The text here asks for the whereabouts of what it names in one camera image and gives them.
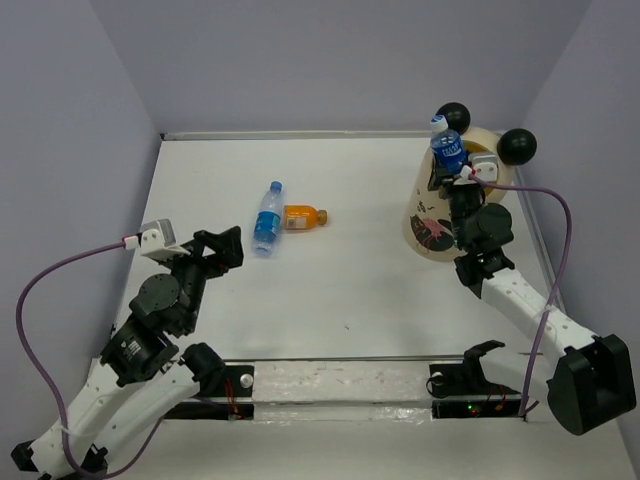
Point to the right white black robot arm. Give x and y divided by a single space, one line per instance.
585 379

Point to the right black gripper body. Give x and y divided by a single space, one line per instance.
463 199

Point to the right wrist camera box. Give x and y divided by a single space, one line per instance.
483 165

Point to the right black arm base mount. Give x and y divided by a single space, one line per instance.
453 397

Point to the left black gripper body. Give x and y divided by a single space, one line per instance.
196 268

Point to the upright-lying blue label water bottle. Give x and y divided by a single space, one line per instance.
268 220

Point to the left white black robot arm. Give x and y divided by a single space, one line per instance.
140 374

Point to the orange juice bottle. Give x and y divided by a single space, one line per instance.
303 217

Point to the cream bin with black ears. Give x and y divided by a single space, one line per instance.
426 223

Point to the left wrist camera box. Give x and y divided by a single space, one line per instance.
156 240

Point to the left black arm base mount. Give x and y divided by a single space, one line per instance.
215 395

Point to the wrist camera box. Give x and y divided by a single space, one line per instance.
483 165
156 240

